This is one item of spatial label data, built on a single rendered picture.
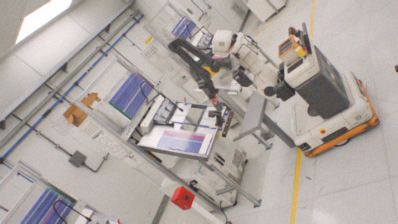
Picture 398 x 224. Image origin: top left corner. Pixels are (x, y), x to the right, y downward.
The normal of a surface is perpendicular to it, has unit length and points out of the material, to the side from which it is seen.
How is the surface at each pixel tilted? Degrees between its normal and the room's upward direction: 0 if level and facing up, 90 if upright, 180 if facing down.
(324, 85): 90
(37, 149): 90
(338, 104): 90
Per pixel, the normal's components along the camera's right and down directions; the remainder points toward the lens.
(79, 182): 0.62, -0.41
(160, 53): -0.30, 0.66
